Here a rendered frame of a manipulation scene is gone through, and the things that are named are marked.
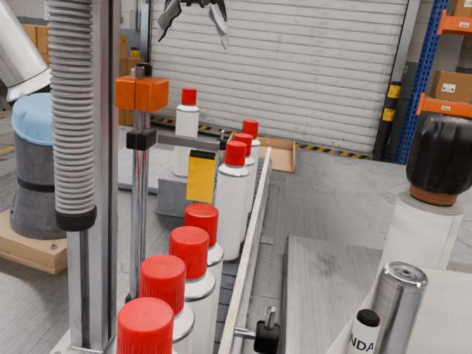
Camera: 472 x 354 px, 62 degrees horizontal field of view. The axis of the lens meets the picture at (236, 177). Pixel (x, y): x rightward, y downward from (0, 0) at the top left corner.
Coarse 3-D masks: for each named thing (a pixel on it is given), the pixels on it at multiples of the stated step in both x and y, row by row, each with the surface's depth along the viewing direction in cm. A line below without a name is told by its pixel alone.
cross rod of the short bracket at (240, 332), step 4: (236, 328) 48; (240, 328) 48; (244, 328) 49; (236, 332) 48; (240, 332) 48; (244, 332) 48; (248, 332) 48; (252, 332) 48; (236, 336) 48; (240, 336) 48; (244, 336) 48; (248, 336) 48; (252, 336) 48
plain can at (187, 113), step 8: (184, 88) 88; (192, 88) 89; (184, 96) 88; (192, 96) 88; (184, 104) 89; (192, 104) 89; (176, 112) 90; (184, 112) 88; (192, 112) 88; (176, 120) 90; (184, 120) 89; (192, 120) 89; (176, 128) 91; (184, 128) 89; (192, 128) 90; (192, 136) 91; (176, 152) 92; (184, 152) 91; (176, 160) 92; (184, 160) 92; (176, 168) 93; (184, 168) 92; (176, 176) 94; (184, 176) 93
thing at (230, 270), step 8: (264, 160) 129; (256, 176) 112; (256, 184) 106; (256, 192) 101; (248, 216) 86; (248, 224) 83; (240, 248) 73; (240, 256) 70; (224, 264) 67; (232, 264) 68; (224, 272) 65; (232, 272) 65; (224, 280) 63; (232, 280) 63; (224, 288) 61; (232, 288) 61; (224, 296) 59; (224, 304) 57; (224, 312) 56; (216, 320) 54; (224, 320) 54; (216, 328) 52; (216, 336) 51; (216, 344) 50; (216, 352) 48
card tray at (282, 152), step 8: (232, 136) 165; (264, 144) 164; (272, 144) 164; (280, 144) 163; (288, 144) 163; (224, 152) 146; (264, 152) 155; (272, 152) 156; (280, 152) 158; (288, 152) 159; (280, 160) 147; (288, 160) 148; (272, 168) 137; (280, 168) 138; (288, 168) 139
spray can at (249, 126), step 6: (246, 120) 82; (252, 120) 83; (246, 126) 81; (252, 126) 81; (246, 132) 82; (252, 132) 81; (252, 138) 82; (252, 144) 82; (258, 144) 82; (252, 150) 82; (258, 150) 83; (252, 156) 82; (252, 180) 85; (252, 186) 85; (252, 192) 86; (252, 198) 87
